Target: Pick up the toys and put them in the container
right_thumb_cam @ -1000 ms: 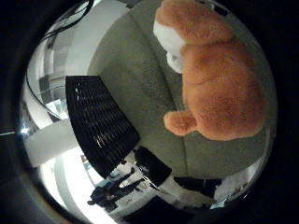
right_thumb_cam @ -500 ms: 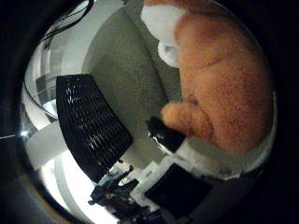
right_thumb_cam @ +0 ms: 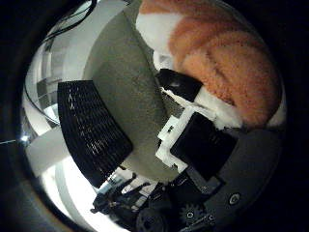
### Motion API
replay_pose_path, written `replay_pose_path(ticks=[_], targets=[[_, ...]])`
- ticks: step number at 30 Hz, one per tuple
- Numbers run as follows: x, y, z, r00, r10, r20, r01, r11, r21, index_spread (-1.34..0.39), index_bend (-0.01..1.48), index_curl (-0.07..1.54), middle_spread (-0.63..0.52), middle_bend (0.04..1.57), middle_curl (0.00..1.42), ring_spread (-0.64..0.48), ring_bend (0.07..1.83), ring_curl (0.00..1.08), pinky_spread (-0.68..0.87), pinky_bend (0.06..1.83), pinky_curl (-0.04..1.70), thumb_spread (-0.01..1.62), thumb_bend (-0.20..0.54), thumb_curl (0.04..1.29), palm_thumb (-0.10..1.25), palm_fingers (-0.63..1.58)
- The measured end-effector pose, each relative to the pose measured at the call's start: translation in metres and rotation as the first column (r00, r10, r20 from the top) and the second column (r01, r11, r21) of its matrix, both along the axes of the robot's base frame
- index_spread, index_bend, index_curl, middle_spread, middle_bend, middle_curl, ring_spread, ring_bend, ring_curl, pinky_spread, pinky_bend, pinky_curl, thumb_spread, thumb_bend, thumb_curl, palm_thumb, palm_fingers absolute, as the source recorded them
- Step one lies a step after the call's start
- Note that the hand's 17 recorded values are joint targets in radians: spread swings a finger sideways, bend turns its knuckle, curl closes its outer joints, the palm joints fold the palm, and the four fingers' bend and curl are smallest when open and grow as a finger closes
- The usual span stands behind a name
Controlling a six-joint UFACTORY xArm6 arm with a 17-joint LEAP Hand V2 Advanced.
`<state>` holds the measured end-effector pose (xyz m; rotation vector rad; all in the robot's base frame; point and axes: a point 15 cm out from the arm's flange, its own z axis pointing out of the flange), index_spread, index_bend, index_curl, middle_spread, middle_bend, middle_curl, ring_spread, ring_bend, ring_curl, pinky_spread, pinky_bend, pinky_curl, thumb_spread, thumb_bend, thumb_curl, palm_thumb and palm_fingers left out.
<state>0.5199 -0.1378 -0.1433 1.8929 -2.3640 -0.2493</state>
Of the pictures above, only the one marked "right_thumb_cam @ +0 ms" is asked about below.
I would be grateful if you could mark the orange plush dog toy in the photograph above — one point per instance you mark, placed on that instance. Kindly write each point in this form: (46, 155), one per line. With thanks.
(231, 61)

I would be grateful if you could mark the olive green table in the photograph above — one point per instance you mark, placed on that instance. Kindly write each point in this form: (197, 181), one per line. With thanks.
(128, 87)

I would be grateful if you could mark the black mesh basket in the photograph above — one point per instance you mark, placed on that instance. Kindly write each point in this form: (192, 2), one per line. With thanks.
(91, 129)

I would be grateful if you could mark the black frame cart with teal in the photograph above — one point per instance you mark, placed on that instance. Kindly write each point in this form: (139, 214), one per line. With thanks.
(119, 199)

